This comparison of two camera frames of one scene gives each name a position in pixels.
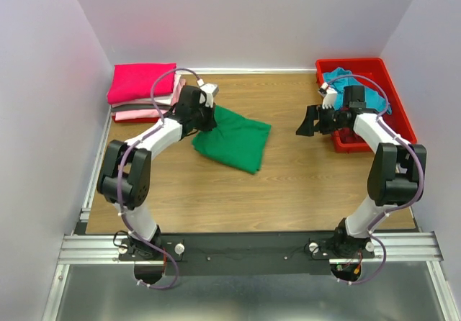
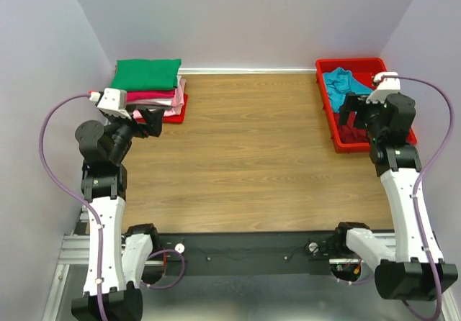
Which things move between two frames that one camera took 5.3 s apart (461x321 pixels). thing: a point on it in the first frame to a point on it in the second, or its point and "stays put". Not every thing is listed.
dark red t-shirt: [348, 135] stays put
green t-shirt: [235, 140] to [137, 74]
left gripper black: [210, 123] to [153, 126]
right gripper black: [313, 112] to [354, 103]
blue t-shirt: [338, 78] stays put
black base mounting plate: [243, 254] stays put
